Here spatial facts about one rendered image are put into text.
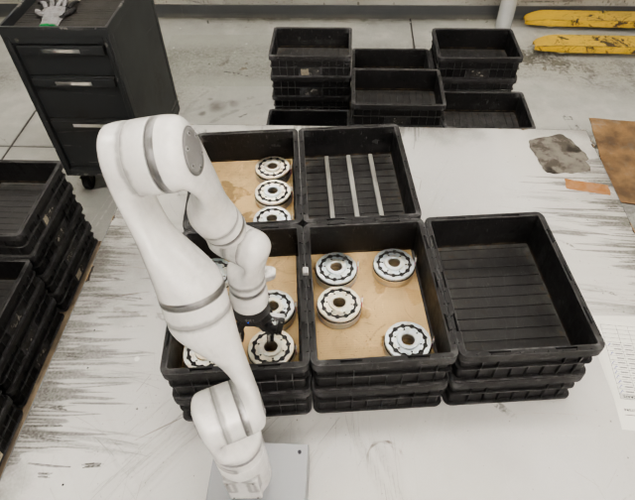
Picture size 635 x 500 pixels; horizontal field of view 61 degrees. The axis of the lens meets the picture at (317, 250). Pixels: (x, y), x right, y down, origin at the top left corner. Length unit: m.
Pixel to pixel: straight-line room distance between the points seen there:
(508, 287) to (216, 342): 0.84
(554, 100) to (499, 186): 1.92
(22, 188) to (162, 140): 1.81
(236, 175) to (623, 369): 1.15
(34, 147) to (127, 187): 2.89
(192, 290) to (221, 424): 0.23
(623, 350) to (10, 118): 3.45
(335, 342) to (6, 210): 1.50
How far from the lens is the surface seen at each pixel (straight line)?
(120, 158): 0.64
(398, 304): 1.30
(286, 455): 1.15
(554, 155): 2.03
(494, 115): 2.77
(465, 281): 1.38
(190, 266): 0.70
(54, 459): 1.39
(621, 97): 3.93
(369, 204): 1.52
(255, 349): 1.20
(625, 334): 1.59
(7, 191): 2.42
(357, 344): 1.23
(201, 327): 0.73
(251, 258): 0.90
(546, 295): 1.41
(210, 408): 0.84
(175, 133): 0.63
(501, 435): 1.33
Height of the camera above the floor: 1.87
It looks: 48 degrees down
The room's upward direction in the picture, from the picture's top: 1 degrees counter-clockwise
